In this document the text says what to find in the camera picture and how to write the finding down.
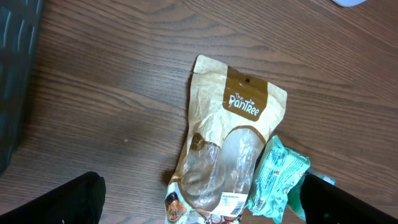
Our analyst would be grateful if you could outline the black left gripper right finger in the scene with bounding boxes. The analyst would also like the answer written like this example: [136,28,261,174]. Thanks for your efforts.
[300,174,397,224]

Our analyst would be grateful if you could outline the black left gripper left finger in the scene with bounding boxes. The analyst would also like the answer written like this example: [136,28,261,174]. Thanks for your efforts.
[1,171,106,224]

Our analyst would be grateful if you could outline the green white tissue pack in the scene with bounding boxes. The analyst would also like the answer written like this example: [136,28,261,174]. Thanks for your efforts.
[287,167,336,221]

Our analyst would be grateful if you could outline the teal tissue packet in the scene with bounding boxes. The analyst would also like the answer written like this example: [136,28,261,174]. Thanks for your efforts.
[246,136,310,223]

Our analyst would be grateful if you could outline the brown snack bag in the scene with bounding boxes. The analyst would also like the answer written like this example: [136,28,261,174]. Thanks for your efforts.
[164,55,287,224]

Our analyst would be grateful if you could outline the white barcode scanner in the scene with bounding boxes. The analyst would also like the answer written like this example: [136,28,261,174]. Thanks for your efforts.
[332,0,367,7]

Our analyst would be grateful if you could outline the dark grey mesh plastic basket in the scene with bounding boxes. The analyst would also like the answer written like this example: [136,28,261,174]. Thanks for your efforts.
[1,0,45,173]

